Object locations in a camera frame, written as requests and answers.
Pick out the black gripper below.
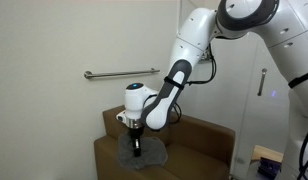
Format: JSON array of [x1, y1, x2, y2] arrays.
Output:
[[127, 127, 144, 158]]

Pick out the grey towel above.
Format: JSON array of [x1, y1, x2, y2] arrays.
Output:
[[116, 134, 169, 171]]

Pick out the brown armchair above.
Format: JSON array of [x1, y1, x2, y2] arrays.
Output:
[[93, 105, 236, 180]]

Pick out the wooden stool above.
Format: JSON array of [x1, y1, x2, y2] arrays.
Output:
[[249, 144, 284, 165]]

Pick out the purple object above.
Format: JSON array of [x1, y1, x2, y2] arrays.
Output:
[[256, 156, 283, 180]]

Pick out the narrow black forearm strap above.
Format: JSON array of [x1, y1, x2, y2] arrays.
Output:
[[163, 75, 186, 91]]

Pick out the steel wall grab bar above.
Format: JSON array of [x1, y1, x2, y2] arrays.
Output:
[[82, 67, 161, 81]]

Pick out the glass shower enclosure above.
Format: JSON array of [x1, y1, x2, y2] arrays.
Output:
[[175, 0, 295, 179]]

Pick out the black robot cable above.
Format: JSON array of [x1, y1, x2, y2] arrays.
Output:
[[140, 42, 308, 180]]

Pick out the steel shower door handle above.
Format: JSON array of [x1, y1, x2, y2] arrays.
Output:
[[256, 67, 269, 98]]

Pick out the wide black arm strap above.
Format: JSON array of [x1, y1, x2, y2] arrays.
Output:
[[287, 69, 308, 90]]

